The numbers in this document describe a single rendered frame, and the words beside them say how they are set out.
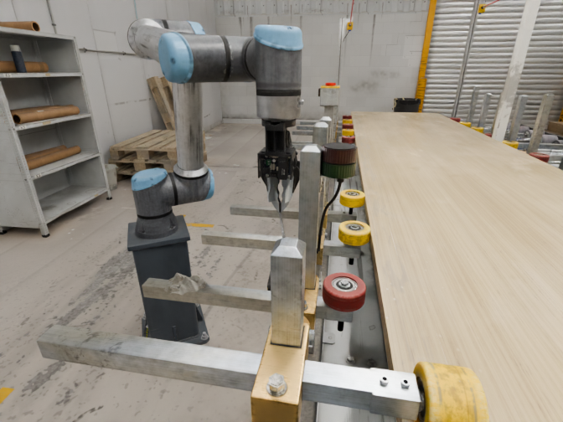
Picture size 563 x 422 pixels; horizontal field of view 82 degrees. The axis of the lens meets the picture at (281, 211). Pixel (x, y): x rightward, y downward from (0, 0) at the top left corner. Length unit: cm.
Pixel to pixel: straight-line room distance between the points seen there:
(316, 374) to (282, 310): 8
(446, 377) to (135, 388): 148
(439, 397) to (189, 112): 120
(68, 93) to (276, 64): 334
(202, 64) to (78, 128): 324
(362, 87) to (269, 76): 790
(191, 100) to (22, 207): 226
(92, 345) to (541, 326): 66
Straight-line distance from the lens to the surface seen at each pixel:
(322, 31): 852
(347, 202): 106
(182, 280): 72
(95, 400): 177
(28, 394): 193
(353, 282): 65
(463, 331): 61
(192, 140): 140
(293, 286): 37
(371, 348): 93
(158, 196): 147
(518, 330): 66
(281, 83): 65
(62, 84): 390
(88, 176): 401
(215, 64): 72
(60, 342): 52
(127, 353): 47
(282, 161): 66
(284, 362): 41
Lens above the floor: 128
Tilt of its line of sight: 23 degrees down
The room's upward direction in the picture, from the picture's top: straight up
